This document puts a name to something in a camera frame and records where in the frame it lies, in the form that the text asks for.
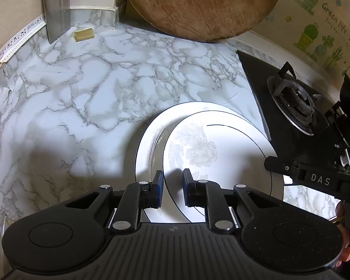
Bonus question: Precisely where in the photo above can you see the round wooden cutting board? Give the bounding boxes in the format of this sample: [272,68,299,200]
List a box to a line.
[121,0,284,42]

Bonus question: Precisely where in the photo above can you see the plant print wall sticker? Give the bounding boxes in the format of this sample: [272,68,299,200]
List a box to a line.
[280,0,350,75]

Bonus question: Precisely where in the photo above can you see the person's right hand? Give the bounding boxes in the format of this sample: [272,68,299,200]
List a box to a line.
[335,201,350,270]

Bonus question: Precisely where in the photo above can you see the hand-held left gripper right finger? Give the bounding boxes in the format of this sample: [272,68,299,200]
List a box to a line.
[182,168,281,234]

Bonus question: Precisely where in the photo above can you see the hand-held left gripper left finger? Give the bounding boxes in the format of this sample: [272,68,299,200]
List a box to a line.
[65,171,165,234]

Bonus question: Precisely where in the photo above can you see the white floral plate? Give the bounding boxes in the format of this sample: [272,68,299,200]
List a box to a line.
[163,111,284,233]

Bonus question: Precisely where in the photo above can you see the music note trim tape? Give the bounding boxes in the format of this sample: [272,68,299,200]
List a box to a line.
[0,14,47,70]

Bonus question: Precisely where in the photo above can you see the black gas stove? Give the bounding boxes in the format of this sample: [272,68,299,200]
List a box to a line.
[236,50,350,185]

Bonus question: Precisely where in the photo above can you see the metal cleaver blade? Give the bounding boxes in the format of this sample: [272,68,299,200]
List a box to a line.
[42,0,71,45]

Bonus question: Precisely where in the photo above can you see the white plate with dark rim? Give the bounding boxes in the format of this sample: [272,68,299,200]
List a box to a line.
[135,103,245,226]

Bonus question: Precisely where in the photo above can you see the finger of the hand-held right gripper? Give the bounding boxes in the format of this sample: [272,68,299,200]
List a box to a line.
[264,156,298,183]

